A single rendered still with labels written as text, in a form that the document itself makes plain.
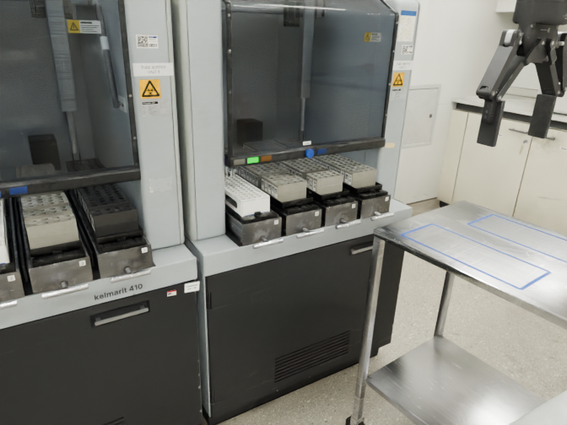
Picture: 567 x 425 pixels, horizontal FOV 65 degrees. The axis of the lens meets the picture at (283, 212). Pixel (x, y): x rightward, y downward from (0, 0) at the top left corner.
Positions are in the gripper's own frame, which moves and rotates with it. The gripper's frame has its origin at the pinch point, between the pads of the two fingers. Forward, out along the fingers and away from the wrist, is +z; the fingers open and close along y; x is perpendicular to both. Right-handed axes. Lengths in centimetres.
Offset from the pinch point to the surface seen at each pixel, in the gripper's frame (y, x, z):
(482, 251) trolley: 30, 20, 38
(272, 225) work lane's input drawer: -6, 66, 42
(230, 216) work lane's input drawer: -17, 74, 40
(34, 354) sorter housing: -75, 66, 63
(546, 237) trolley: 55, 17, 38
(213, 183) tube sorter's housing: -22, 75, 28
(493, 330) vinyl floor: 116, 58, 120
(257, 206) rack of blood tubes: -10, 70, 36
